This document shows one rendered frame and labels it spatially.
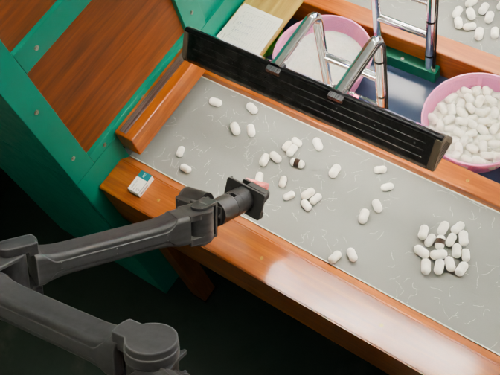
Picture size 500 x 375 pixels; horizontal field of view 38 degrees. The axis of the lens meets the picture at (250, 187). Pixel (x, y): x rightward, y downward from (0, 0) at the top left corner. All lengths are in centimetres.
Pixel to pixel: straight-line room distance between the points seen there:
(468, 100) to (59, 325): 117
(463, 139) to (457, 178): 12
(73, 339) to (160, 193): 77
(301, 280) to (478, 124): 58
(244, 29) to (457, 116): 62
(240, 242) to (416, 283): 41
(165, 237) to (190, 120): 60
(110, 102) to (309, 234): 58
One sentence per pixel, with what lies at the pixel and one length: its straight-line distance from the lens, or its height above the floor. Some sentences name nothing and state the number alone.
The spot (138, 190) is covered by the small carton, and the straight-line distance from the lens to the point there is 184.
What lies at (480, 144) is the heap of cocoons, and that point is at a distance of 183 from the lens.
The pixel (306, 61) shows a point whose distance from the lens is 200.
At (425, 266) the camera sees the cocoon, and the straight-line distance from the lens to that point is 166.
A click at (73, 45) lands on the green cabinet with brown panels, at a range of 166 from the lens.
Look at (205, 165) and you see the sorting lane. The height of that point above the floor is 74.
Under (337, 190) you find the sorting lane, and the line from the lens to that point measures 177.
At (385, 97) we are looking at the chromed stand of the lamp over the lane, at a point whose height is 90.
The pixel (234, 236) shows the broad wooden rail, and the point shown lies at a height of 76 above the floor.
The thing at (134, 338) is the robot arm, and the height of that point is 135.
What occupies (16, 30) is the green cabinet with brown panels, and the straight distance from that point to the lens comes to 154.
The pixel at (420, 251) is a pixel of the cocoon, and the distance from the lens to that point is 168.
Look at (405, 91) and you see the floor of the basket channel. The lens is 199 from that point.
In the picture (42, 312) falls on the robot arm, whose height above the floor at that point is 131.
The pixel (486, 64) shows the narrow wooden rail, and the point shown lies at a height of 77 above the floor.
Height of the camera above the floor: 231
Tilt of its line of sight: 60 degrees down
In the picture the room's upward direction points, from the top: 22 degrees counter-clockwise
